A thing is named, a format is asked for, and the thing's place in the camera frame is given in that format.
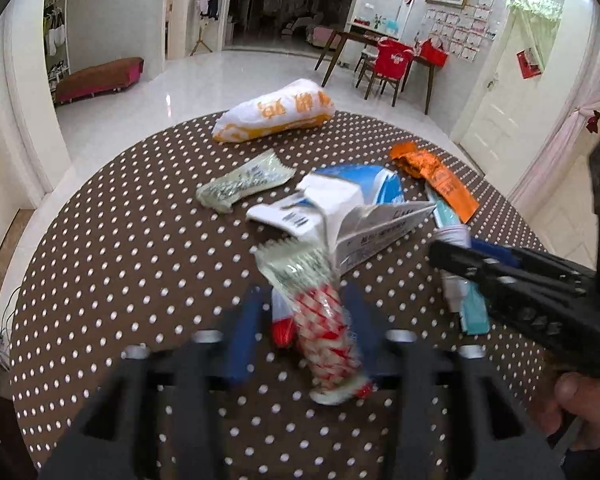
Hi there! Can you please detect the red basket on table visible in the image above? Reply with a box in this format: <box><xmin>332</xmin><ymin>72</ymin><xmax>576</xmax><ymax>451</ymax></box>
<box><xmin>419</xmin><ymin>39</ymin><xmax>448</xmax><ymax>67</ymax></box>

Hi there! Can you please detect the blue white carton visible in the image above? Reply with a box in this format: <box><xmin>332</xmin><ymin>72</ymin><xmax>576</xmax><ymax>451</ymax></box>
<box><xmin>247</xmin><ymin>165</ymin><xmax>436</xmax><ymax>274</ymax></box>

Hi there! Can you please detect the person's right hand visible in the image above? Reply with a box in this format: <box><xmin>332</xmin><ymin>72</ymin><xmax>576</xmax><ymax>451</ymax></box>
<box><xmin>529</xmin><ymin>366</ymin><xmax>600</xmax><ymax>452</ymax></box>

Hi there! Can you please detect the white door with red sign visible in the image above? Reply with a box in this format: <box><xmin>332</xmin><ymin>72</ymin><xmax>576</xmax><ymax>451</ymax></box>
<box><xmin>460</xmin><ymin>6</ymin><xmax>562</xmax><ymax>172</ymax></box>

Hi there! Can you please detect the brown polka dot tablecloth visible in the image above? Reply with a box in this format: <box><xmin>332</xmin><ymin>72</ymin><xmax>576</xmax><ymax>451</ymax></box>
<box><xmin>8</xmin><ymin>109</ymin><xmax>549</xmax><ymax>480</ymax></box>

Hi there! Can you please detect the orange wrapper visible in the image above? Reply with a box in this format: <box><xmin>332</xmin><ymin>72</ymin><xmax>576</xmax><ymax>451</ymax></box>
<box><xmin>389</xmin><ymin>141</ymin><xmax>479</xmax><ymax>223</ymax></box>

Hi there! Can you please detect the pink lace curtain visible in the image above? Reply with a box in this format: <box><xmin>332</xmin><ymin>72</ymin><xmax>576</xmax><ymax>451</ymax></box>
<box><xmin>507</xmin><ymin>19</ymin><xmax>600</xmax><ymax>221</ymax></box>

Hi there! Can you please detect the red white checkered wrapper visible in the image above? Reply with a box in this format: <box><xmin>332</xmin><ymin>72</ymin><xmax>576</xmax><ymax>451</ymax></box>
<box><xmin>256</xmin><ymin>238</ymin><xmax>370</xmax><ymax>406</ymax></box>

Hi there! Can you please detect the brown red bench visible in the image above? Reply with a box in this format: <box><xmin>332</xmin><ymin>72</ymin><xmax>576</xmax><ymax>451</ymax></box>
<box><xmin>55</xmin><ymin>58</ymin><xmax>144</xmax><ymax>104</ymax></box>

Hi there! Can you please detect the white orange snack bag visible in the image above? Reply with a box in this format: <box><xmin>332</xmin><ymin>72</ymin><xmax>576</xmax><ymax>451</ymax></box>
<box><xmin>211</xmin><ymin>78</ymin><xmax>336</xmax><ymax>143</ymax></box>

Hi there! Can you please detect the green white wrapper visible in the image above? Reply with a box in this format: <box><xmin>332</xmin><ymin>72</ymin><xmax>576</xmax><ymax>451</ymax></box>
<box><xmin>196</xmin><ymin>150</ymin><xmax>296</xmax><ymax>214</ymax></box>

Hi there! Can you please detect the chair with red cover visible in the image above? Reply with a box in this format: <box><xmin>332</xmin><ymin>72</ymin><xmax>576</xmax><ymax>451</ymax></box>
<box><xmin>355</xmin><ymin>37</ymin><xmax>415</xmax><ymax>106</ymax></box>

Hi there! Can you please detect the dark wooden dining table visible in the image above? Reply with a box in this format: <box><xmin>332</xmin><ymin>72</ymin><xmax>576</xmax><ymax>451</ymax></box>
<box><xmin>313</xmin><ymin>29</ymin><xmax>439</xmax><ymax>116</ymax></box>

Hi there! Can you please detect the teal white tube package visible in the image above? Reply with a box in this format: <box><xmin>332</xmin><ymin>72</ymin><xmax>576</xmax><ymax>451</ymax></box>
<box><xmin>425</xmin><ymin>184</ymin><xmax>491</xmax><ymax>336</ymax></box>

